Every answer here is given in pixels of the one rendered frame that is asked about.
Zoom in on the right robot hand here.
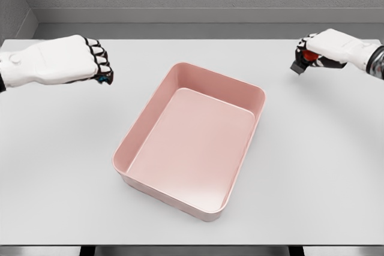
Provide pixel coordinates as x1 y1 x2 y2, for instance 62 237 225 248
295 28 369 73

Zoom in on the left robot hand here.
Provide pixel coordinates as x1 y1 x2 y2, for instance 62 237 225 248
26 34 115 86

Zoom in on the red button industrial switch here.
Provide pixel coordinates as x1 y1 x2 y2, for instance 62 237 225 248
290 50 319 76

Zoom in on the pink rectangular basket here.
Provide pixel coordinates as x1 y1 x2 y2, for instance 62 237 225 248
112 62 268 222

